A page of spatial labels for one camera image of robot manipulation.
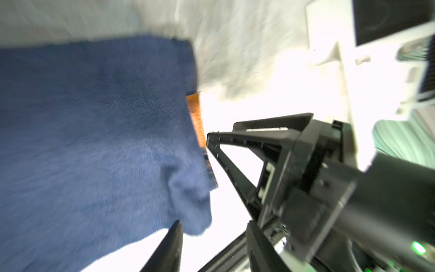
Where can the blue denim trousers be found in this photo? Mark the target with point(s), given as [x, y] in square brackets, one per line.
[98, 150]

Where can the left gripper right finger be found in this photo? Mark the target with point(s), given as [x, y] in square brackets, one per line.
[262, 255]

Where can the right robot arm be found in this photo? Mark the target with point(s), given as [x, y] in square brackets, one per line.
[386, 56]

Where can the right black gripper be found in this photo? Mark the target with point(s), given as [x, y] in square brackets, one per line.
[314, 174]

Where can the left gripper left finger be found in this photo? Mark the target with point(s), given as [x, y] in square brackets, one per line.
[167, 256]

